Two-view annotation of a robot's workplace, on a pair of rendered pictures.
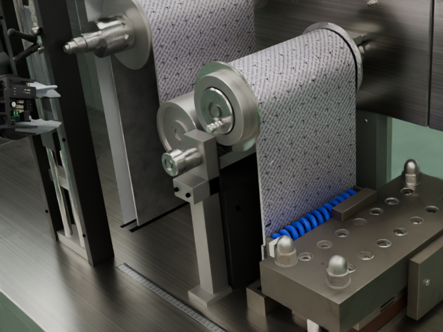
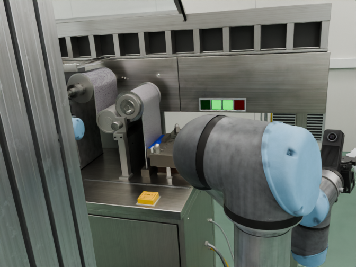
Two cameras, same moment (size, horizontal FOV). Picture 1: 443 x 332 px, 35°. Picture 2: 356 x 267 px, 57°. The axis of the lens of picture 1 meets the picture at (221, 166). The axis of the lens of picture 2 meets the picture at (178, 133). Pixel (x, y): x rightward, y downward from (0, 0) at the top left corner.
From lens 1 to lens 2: 0.73 m
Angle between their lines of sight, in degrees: 32
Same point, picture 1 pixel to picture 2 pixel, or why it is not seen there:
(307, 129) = (151, 113)
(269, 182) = (145, 130)
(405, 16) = (169, 78)
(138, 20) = (87, 83)
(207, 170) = (125, 128)
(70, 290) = not seen: hidden behind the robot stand
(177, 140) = (106, 124)
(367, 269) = not seen: hidden behind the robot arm
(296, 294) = (165, 159)
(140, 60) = (87, 98)
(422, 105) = (178, 105)
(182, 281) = (113, 177)
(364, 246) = not seen: hidden behind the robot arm
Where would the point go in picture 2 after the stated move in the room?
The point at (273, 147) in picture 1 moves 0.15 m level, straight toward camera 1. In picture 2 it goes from (145, 117) to (159, 124)
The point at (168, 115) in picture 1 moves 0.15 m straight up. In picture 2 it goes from (101, 116) to (97, 85)
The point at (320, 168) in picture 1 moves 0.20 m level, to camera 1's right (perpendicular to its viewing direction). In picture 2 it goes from (154, 127) to (185, 119)
